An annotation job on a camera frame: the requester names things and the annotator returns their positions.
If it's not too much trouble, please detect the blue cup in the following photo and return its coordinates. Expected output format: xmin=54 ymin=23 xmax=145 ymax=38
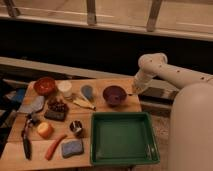
xmin=81 ymin=85 xmax=93 ymax=100

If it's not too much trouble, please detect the red bowl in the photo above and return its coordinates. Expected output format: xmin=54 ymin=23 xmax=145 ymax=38
xmin=33 ymin=77 xmax=56 ymax=96

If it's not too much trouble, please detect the orange carrot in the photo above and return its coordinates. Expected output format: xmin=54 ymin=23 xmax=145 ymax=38
xmin=45 ymin=134 xmax=67 ymax=160

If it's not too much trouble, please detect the dark green sponge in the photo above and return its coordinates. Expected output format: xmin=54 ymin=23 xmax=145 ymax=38
xmin=44 ymin=110 xmax=65 ymax=121

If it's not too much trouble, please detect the blue cloth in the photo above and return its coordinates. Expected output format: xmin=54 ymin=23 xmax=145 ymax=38
xmin=12 ymin=88 xmax=26 ymax=103

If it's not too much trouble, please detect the small metal can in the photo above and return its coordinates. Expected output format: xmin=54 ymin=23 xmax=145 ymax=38
xmin=70 ymin=120 xmax=83 ymax=137

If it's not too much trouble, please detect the dark grape bunch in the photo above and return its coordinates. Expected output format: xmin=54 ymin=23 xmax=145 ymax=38
xmin=48 ymin=98 xmax=69 ymax=113

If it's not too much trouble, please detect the purple bowl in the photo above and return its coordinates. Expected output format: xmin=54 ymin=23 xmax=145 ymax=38
xmin=103 ymin=85 xmax=127 ymax=106

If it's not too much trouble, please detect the grey blue plate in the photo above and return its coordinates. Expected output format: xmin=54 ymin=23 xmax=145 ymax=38
xmin=18 ymin=96 xmax=45 ymax=113

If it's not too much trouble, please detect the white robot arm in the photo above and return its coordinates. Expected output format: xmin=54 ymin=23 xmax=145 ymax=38
xmin=132 ymin=53 xmax=213 ymax=171

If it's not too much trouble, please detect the yellow apple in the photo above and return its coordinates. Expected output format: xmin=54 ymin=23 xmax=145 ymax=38
xmin=37 ymin=122 xmax=53 ymax=138

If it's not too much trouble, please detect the black handled tool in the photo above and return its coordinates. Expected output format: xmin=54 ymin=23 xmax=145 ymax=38
xmin=21 ymin=113 xmax=39 ymax=160

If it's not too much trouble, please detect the white cup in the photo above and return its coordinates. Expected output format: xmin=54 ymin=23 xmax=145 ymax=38
xmin=58 ymin=80 xmax=72 ymax=98

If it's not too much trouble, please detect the green plastic tray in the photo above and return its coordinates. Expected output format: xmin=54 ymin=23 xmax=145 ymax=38
xmin=90 ymin=112 xmax=160 ymax=166

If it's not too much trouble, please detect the yellow banana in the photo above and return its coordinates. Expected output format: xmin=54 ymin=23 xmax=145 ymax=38
xmin=73 ymin=98 xmax=96 ymax=110

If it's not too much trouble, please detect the blue sponge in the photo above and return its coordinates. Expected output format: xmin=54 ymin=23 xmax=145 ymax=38
xmin=61 ymin=140 xmax=84 ymax=158

